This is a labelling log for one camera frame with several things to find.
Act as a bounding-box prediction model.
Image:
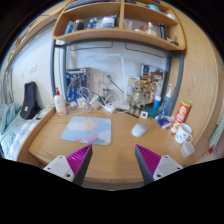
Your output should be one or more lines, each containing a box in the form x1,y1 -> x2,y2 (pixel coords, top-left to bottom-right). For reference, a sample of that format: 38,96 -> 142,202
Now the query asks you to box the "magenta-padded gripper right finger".
134,143 -> 184,186

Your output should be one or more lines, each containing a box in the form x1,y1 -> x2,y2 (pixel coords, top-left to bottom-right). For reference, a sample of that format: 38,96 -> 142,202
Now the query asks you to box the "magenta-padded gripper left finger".
43,143 -> 94,187

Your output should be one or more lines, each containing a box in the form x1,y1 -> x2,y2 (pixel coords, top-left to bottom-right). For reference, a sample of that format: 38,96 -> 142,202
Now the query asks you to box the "light grey computer mouse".
130,123 -> 150,138

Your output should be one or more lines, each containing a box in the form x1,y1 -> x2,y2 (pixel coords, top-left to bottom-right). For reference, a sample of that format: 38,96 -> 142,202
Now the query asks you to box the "sky print mouse pad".
60,116 -> 112,146

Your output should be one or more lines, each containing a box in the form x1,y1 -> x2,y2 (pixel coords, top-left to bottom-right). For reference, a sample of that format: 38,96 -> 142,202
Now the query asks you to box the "clear plastic cup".
180,141 -> 196,158

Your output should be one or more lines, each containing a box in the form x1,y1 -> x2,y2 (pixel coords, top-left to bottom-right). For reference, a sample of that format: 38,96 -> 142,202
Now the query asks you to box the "white mug with face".
174,122 -> 194,145

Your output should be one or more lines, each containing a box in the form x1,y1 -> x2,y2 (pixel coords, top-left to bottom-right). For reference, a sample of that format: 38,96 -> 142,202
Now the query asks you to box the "blue tissue pack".
156,114 -> 174,129

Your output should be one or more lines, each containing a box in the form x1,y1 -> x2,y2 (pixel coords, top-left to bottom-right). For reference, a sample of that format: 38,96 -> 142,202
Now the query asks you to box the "teal round container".
146,104 -> 163,119

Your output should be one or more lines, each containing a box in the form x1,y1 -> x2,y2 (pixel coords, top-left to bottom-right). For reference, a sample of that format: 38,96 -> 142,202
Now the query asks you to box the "black ruler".
125,111 -> 140,119

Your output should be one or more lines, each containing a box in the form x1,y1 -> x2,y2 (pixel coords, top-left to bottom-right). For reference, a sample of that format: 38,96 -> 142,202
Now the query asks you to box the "red chips can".
169,100 -> 192,135

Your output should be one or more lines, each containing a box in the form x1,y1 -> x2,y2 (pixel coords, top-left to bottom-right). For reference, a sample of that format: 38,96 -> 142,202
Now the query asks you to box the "white bottle with red cap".
53,87 -> 68,117

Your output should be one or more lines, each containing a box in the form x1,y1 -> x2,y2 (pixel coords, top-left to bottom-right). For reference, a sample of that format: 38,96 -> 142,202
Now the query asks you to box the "blue and white tube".
153,95 -> 162,110

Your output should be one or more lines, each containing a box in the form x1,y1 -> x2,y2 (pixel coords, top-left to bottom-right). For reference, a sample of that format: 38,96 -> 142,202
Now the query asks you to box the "white power strip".
101,103 -> 117,114

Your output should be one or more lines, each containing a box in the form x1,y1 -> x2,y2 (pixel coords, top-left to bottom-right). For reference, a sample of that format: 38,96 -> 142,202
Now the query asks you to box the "white charger block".
89,94 -> 102,111

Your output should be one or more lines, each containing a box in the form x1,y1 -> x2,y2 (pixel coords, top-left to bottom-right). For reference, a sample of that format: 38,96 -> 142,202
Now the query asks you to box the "blue spray bottle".
161,83 -> 175,117

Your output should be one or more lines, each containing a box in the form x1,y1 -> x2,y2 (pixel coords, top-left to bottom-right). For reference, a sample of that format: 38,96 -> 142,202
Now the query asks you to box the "beige brick-built figure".
128,79 -> 148,116

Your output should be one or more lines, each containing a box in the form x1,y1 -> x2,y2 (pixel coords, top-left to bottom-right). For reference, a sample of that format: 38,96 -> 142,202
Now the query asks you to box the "bed with teal blanket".
0,102 -> 44,161

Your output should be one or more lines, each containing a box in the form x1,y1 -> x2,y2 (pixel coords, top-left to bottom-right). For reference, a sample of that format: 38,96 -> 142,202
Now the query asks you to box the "clear glass jar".
102,87 -> 113,99

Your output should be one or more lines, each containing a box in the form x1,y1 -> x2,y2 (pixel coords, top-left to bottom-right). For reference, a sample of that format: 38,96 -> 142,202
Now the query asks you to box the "blue robot model kit box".
65,67 -> 91,103

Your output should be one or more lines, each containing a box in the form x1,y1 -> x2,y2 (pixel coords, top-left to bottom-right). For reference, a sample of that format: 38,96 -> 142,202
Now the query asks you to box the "black bag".
19,80 -> 42,121

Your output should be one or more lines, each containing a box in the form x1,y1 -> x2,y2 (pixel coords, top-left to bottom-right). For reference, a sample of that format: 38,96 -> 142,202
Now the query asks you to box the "white desk lamp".
79,53 -> 133,113

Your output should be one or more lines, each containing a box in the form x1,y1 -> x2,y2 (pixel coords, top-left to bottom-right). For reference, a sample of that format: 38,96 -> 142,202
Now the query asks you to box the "beige card with blue print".
129,75 -> 141,88

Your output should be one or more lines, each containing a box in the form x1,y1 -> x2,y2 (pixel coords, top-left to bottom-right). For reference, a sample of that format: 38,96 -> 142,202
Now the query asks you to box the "colourful figure box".
140,64 -> 166,101

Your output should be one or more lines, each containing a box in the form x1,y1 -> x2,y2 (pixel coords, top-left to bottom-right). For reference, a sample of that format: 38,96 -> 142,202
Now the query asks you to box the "white cable bundle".
68,87 -> 93,113

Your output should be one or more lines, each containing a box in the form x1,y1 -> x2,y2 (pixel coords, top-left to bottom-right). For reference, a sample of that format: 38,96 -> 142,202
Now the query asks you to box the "white wall socket plate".
93,72 -> 105,90

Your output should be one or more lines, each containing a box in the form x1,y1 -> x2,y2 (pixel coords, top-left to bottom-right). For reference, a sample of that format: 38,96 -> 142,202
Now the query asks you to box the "dark green plugged cable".
106,75 -> 126,94

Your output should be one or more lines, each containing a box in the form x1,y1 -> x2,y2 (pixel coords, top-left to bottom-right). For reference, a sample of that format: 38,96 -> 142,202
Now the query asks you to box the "white wall switch plate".
28,63 -> 38,75

